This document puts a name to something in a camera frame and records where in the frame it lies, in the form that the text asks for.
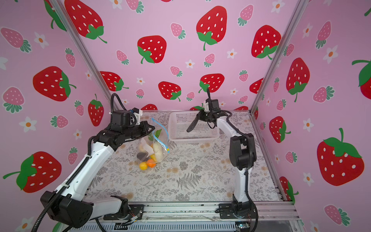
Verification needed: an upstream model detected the right aluminium corner post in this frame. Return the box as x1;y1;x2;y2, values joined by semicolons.
249;0;309;116

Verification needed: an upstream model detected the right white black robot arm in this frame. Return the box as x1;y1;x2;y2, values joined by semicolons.
196;99;257;218

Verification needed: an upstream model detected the clear zip top bag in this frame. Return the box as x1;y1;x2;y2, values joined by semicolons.
137;118;170;171

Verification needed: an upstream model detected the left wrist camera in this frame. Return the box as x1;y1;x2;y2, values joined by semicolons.
130;108;143;120

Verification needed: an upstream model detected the aluminium front rail frame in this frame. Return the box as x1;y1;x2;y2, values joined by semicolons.
71;202;305;232

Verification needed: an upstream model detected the white plastic basket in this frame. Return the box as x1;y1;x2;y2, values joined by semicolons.
167;111;221;145

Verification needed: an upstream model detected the left aluminium corner post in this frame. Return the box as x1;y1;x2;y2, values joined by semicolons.
50;0;111;105

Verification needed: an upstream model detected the orange toy tangerine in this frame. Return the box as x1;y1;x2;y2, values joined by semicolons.
146;159;157;168

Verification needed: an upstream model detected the yellow toy lemon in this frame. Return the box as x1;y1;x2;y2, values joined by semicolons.
139;162;148;171

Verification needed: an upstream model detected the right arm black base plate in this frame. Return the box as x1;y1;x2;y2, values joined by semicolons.
215;202;259;219

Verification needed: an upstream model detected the aluminium corner post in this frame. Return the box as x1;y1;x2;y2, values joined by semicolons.
50;0;111;105
249;0;309;116

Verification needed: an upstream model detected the white toy radish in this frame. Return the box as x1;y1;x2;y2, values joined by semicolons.
148;129;164;162

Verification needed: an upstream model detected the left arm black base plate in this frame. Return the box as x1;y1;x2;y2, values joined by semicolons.
103;204;145;221

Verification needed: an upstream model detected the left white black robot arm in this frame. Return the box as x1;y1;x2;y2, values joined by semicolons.
32;108;155;232

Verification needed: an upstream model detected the dark purple toy eggplant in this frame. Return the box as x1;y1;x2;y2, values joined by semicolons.
186;114;200;132

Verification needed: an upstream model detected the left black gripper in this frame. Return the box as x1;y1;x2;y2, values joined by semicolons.
123;122;155;142

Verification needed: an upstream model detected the dark brown toy fruit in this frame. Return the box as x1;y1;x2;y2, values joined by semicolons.
137;152;149;162

